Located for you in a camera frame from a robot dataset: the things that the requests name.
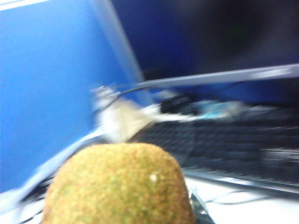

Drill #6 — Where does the large black silver-edged monitor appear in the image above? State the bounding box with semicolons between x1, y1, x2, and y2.
112;0;299;89

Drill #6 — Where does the beige canvas desk calendar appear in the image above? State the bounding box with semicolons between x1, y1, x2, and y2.
91;84;162;143

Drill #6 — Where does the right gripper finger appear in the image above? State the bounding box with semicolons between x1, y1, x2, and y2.
186;184;212;224

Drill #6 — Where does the brown potato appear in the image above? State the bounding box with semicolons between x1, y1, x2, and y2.
43;142;197;224

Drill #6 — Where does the aluminium partition post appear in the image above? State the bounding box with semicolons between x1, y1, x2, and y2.
90;0;154;110

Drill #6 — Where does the black mechanical keyboard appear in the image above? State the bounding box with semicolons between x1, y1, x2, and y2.
129;109;299;196

